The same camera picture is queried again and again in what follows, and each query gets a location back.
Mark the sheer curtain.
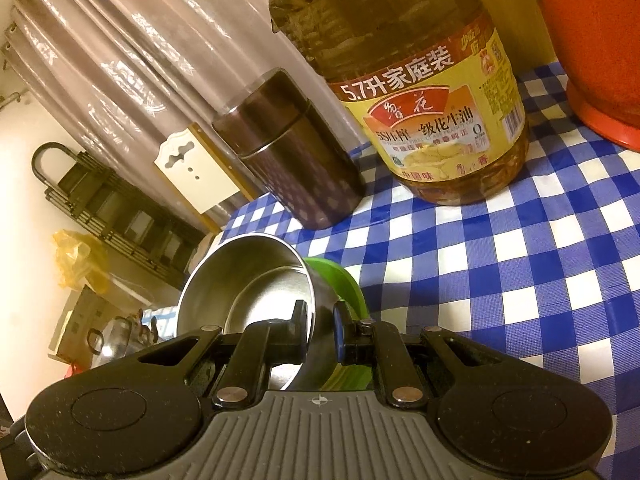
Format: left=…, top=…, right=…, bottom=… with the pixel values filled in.
left=12, top=0, right=333, bottom=233

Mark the brown metal canister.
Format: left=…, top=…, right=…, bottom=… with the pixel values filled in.
left=211, top=68, right=367, bottom=231

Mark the large cooking oil bottle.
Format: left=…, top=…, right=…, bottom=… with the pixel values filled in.
left=268, top=0, right=531, bottom=207

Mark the white wooden chair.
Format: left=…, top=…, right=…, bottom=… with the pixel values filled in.
left=153, top=121, right=242, bottom=217

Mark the blue white checkered tablecloth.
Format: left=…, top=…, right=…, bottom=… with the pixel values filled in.
left=219, top=60, right=640, bottom=428

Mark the red electric pressure cooker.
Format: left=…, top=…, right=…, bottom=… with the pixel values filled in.
left=495, top=0, right=640, bottom=154

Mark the black folding rack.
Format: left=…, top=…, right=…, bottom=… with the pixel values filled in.
left=31, top=142, right=207, bottom=292

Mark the green plastic bowl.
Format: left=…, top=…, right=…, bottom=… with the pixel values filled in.
left=301, top=257, right=374, bottom=391

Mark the yellow plastic bag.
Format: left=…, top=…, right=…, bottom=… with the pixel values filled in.
left=52, top=229, right=112, bottom=297

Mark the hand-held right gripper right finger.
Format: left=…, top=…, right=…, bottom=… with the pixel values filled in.
left=332, top=301, right=506, bottom=405

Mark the stainless steel bowl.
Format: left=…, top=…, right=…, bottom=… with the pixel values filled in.
left=176, top=233, right=347, bottom=392

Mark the clear glass teapot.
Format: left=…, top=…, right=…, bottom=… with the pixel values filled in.
left=86, top=311, right=177, bottom=360

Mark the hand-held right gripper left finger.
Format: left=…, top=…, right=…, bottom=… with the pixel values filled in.
left=137, top=300, right=308, bottom=407

